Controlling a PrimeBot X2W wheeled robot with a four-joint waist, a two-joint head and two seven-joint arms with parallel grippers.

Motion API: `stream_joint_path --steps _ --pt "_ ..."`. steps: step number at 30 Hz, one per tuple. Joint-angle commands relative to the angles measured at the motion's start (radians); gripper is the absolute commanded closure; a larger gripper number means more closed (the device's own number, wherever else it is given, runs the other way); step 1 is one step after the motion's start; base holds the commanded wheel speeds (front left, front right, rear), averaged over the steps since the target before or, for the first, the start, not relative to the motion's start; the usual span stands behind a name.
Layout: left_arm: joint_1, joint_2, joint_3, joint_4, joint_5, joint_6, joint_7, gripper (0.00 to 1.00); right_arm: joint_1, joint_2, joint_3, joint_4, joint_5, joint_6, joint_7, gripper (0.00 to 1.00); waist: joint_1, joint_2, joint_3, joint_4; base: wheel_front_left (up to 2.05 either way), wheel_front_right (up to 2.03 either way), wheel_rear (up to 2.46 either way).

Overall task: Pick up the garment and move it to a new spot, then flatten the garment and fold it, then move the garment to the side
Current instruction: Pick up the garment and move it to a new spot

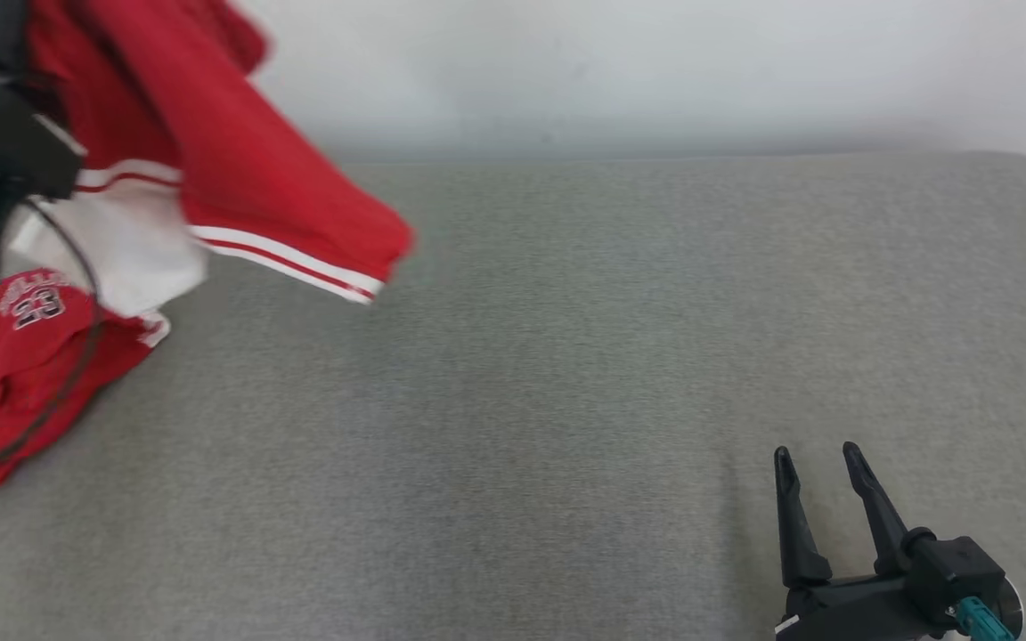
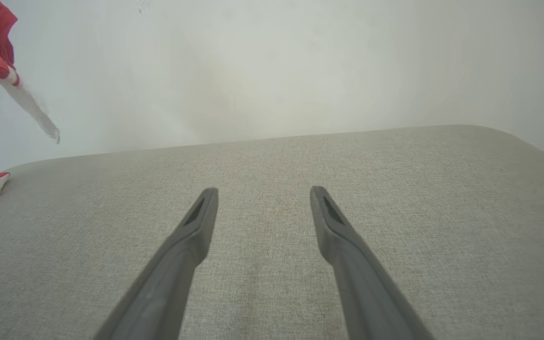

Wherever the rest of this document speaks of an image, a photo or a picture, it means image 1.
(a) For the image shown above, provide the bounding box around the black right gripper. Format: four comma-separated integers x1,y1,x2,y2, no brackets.
774,441,950,641

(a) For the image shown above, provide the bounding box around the red white-striped garment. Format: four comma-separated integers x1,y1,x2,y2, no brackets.
5,0,416,318

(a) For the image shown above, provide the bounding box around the red Bulls 23 garment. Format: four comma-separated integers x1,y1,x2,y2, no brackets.
0,265,172,517

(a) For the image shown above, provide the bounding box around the grey fabric sofa cushion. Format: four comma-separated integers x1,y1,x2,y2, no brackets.
0,151,1026,641

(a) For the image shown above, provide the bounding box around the teal cable connector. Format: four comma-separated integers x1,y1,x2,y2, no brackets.
957,596,1017,641

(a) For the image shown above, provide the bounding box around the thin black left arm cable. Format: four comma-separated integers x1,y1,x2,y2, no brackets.
0,198,106,496

